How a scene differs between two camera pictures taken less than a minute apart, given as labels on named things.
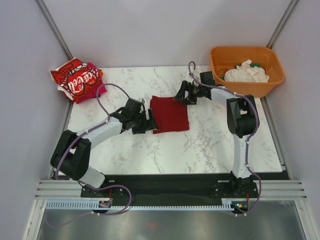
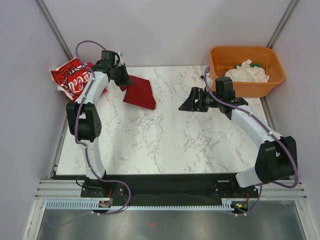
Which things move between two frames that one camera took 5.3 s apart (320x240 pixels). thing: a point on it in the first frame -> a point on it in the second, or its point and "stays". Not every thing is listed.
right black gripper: [180, 96] -> [196, 93]
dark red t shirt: [171, 115] -> [140, 93]
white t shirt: [244, 73] stays
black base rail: [165, 189] stays
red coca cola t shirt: [75, 79] stays
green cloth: [252, 65] stays
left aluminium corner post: [54, 28] stays
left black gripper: [149, 124] -> [125, 80]
